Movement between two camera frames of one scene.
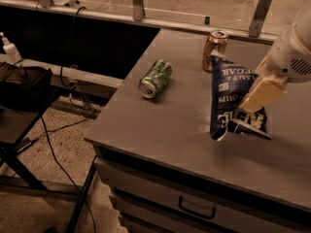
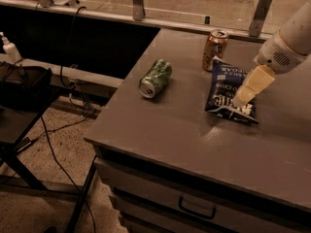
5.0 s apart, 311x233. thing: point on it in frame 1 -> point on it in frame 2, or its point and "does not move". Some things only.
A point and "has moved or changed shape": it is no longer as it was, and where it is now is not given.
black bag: (23, 87) does not move
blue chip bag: (230, 83) has moved or changed shape
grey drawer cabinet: (167, 174) does not move
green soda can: (155, 79) does not move
